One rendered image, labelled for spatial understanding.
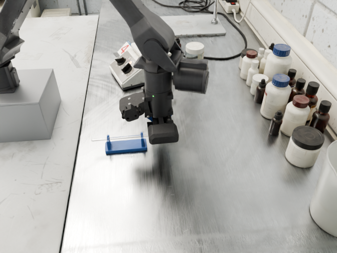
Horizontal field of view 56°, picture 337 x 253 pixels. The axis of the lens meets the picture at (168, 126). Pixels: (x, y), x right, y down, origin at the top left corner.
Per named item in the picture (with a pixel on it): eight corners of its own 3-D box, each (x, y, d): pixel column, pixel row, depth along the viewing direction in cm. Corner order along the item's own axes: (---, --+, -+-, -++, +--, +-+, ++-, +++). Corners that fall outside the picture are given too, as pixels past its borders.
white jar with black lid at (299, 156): (315, 171, 71) (326, 148, 66) (284, 164, 72) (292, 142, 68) (314, 150, 76) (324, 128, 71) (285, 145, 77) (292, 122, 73)
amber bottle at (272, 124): (271, 136, 80) (277, 114, 75) (266, 129, 82) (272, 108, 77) (281, 135, 80) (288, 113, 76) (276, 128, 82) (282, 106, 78)
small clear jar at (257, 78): (266, 98, 93) (269, 82, 89) (249, 96, 93) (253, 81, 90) (264, 89, 96) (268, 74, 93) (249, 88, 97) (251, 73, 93)
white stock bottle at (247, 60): (251, 82, 99) (256, 57, 94) (237, 78, 101) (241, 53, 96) (257, 75, 102) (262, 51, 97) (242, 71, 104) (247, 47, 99)
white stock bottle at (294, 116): (295, 140, 79) (306, 108, 72) (275, 130, 82) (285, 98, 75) (306, 130, 82) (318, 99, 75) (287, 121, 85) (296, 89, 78)
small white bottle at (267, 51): (265, 79, 101) (270, 54, 95) (256, 75, 102) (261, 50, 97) (270, 75, 102) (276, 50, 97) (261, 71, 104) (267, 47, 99)
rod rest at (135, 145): (105, 154, 75) (103, 143, 73) (105, 144, 78) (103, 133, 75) (147, 150, 76) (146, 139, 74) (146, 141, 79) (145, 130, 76)
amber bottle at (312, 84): (293, 121, 84) (305, 87, 77) (293, 112, 88) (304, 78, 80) (311, 124, 83) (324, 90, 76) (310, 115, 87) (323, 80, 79)
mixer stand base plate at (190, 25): (152, 38, 124) (151, 35, 123) (149, 18, 139) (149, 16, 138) (226, 34, 126) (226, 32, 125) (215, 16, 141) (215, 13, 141)
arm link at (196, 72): (142, 39, 57) (207, 46, 55) (154, 25, 63) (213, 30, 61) (145, 94, 64) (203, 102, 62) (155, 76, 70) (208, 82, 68)
